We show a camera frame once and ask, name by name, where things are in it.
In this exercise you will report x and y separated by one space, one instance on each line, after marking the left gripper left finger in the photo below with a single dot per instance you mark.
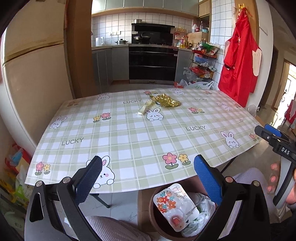
42 219

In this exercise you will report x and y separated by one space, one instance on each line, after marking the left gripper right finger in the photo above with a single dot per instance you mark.
241 212

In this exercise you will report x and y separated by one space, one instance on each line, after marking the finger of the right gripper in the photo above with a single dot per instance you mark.
273 130
266 135

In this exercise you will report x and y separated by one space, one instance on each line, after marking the flowered blister package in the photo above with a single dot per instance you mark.
176 206

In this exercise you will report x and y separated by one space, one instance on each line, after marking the brown trash bin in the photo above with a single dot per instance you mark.
203 203

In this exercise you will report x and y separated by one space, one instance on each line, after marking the grey kitchen cabinets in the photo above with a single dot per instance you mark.
110 65

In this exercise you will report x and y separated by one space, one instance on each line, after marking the person's right hand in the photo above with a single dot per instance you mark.
273 183

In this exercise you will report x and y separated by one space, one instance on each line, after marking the red apron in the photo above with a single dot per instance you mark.
241 62

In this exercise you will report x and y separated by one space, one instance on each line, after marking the white plastic shopping bag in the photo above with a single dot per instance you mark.
201 85

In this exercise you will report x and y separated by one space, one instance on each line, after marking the gold foil wrapper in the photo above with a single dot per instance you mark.
165 101

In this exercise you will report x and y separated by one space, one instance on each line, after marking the checkered bunny tablecloth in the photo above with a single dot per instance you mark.
141 151

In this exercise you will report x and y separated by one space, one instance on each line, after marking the clear strip wrapper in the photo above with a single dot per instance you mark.
145 107

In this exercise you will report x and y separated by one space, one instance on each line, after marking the black oven range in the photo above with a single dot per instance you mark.
152 63

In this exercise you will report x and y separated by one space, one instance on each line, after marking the cream refrigerator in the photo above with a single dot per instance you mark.
34 78

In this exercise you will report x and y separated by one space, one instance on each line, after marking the black range hood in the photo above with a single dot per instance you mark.
146 33

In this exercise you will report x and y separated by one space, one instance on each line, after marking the steel pot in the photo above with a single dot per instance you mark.
121 42

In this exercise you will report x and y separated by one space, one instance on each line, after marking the white kettle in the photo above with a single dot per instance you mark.
99 41

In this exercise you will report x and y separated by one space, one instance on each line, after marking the wire snack rack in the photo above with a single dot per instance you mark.
203 59

